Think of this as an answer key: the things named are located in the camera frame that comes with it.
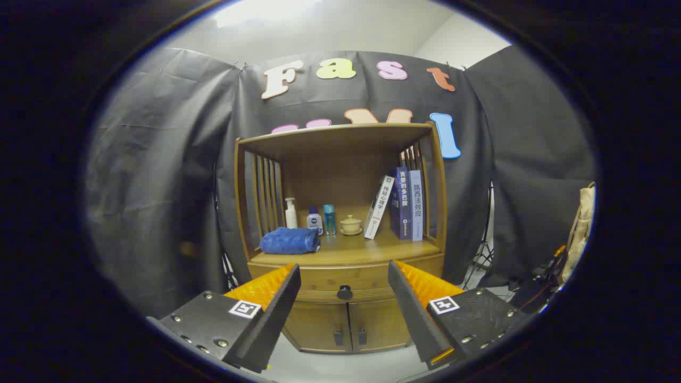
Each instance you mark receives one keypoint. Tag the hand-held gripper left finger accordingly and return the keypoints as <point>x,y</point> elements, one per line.
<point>276,314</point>

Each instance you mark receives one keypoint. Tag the wooden cabinet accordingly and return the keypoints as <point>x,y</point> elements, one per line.
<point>340,159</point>

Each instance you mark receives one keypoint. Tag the wooden cabinet door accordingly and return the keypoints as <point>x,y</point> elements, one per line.
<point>380,324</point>
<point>319,327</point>

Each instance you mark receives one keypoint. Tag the rolled blue towel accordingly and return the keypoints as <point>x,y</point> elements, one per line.
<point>287,240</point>

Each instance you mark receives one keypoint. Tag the white bottle with blue cap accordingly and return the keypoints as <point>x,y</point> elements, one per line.
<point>314,221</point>

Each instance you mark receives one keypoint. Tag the beige lidded tea cup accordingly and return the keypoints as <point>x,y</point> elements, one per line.
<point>351,224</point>

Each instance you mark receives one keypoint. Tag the dark blue book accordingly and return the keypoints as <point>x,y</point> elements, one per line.
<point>403,207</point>

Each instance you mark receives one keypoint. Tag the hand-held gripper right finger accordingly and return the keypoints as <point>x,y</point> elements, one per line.
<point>412,314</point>

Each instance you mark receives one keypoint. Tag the wooden countertop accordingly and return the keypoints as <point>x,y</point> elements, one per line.
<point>362,249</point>

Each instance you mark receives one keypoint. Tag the white pump bottle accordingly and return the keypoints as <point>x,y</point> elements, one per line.
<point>291,218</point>

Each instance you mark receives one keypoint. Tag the beige bag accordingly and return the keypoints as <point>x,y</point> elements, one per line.
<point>582,223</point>

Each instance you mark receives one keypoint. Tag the clear blue bottle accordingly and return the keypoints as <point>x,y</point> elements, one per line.
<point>330,221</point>

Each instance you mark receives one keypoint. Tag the pale lavender book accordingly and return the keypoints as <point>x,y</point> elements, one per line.
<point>417,207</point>

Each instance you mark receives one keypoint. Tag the white book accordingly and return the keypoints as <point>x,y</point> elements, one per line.
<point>379,207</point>

